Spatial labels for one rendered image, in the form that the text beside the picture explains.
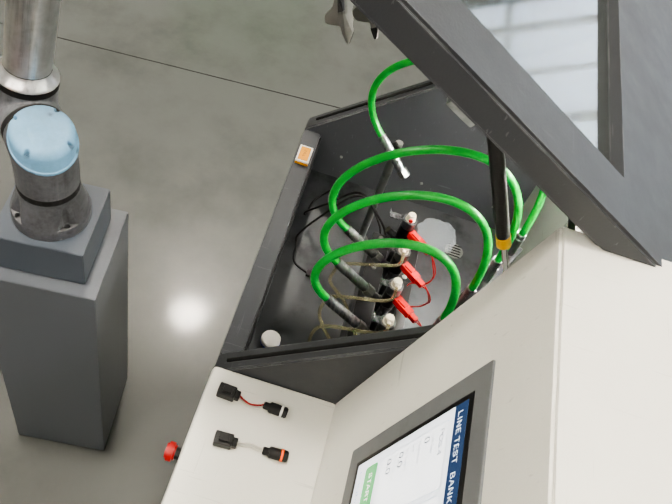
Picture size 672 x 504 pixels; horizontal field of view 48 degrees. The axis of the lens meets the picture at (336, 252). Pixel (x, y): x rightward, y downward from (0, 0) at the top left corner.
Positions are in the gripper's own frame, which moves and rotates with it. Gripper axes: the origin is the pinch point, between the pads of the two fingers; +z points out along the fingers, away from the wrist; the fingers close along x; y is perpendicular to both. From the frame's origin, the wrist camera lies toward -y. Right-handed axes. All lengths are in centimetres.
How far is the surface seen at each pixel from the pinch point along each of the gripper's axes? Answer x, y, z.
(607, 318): 39, -60, 35
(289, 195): 4.2, 24.1, 29.2
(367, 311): 12, 0, 50
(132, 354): 2, 112, 79
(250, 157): -79, 135, 33
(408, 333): 28, -23, 45
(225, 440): 49, 0, 59
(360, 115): -15.9, 18.4, 16.0
